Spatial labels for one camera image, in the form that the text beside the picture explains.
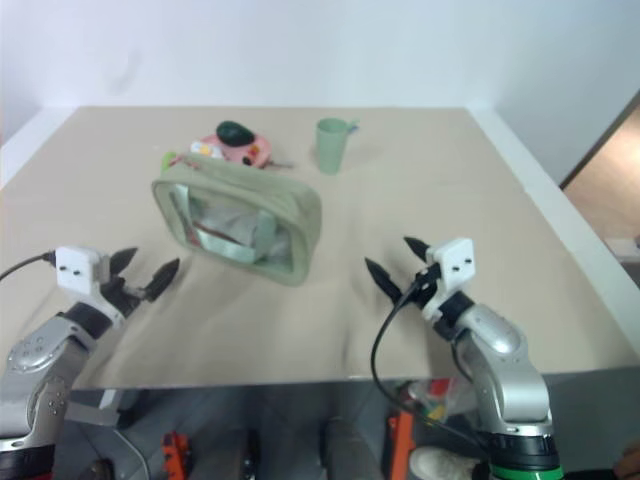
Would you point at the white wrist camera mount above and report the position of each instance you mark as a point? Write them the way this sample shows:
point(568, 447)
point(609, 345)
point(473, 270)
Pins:
point(75, 267)
point(457, 265)

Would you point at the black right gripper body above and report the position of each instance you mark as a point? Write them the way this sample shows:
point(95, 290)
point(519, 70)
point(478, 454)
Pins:
point(424, 285)

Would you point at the pale green plastic cup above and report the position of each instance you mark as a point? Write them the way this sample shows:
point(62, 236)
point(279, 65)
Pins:
point(331, 147)

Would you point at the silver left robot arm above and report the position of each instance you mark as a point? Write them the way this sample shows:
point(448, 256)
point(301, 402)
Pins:
point(45, 350)

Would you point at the brown wooden board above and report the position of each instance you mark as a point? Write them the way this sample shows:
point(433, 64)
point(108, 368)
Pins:
point(607, 175)

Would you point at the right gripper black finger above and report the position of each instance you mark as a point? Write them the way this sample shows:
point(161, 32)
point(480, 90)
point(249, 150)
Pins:
point(384, 279)
point(418, 248)

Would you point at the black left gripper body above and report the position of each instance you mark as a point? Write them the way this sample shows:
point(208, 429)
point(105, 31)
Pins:
point(120, 295)

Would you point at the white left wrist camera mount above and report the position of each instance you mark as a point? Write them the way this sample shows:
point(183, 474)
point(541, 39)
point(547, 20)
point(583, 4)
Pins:
point(75, 267)

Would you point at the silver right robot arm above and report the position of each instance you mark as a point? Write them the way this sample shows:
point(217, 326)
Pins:
point(505, 360)

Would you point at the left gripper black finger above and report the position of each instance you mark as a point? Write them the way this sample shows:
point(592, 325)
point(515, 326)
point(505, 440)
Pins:
point(162, 280)
point(124, 260)

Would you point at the clear plastic bag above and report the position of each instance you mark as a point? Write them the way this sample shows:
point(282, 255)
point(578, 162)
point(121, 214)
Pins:
point(435, 395)

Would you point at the dark green oval object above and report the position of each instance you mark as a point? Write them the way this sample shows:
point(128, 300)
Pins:
point(233, 132)

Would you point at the orange upright bar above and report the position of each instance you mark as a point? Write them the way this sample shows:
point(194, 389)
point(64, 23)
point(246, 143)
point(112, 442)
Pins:
point(401, 445)

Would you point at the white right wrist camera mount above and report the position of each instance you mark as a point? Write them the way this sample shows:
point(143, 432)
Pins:
point(457, 265)

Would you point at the orange black tool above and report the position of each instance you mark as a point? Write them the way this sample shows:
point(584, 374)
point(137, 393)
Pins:
point(175, 455)

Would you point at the small white flowered item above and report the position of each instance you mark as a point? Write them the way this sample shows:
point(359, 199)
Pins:
point(205, 149)

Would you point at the green transparent toiletry bag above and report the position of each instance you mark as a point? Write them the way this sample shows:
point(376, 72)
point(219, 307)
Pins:
point(240, 220)

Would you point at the pink toy case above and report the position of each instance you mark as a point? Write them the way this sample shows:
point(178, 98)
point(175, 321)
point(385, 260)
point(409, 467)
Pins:
point(257, 147)

